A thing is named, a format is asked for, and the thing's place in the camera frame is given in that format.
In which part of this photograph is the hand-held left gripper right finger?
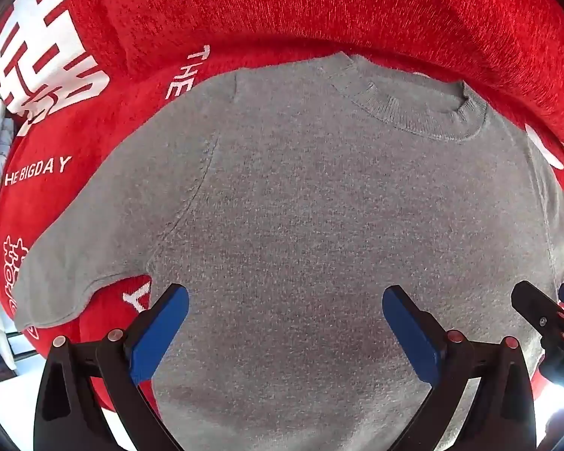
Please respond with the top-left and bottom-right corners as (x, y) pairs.
(382, 285), (539, 451)

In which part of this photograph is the grey knit sweater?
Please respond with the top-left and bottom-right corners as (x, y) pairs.
(13, 51), (564, 451)

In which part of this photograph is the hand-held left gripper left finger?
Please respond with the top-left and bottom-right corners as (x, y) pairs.
(34, 284), (190, 451)

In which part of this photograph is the red printed blanket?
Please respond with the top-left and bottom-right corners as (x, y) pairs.
(0, 0), (564, 435)

